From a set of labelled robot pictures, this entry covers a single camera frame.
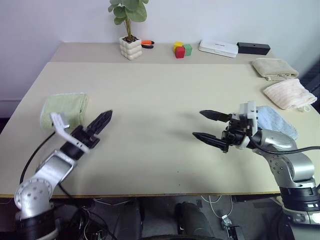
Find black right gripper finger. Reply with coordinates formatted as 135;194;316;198
199;110;231;124
192;132;230;154

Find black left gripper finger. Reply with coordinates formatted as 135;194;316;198
90;114;114;137
87;109;112;134

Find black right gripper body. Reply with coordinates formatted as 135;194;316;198
222;113;254;148

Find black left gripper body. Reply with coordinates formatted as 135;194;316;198
71;125;101;151

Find light green towel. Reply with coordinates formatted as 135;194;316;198
39;92;90;131

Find light blue folded towel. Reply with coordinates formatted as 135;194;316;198
256;105;299;141

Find pink striped folded towel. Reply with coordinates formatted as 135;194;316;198
262;78;318;112

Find beige folded towel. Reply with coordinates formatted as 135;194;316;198
251;57;300;82

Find white flat box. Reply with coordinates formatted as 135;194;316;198
198;39;239;59

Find red block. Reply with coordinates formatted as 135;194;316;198
174;46;186;59

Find green plant in white pot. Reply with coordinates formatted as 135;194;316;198
107;0;148;61

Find black oblong box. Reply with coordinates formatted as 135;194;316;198
236;41;271;56

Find dark rounded shape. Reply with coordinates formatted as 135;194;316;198
174;201;218;237

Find small metal clamp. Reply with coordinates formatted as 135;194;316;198
219;216;233;230

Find orange and black pliers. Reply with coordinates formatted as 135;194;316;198
140;39;155;50

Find black ribbed object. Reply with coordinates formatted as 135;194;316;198
301;63;320;93

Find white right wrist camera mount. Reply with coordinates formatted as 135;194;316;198
238;100;260;151

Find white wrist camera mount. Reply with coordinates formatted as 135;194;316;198
49;112;91;154
238;100;260;151

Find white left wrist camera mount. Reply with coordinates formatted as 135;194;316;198
49;112;91;154

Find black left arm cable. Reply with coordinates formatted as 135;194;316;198
19;131;56;185

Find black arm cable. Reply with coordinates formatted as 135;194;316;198
19;131;56;185
247;134;320;154

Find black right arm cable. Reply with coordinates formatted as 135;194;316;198
247;134;320;154

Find white thin cable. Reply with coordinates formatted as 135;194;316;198
201;194;233;218

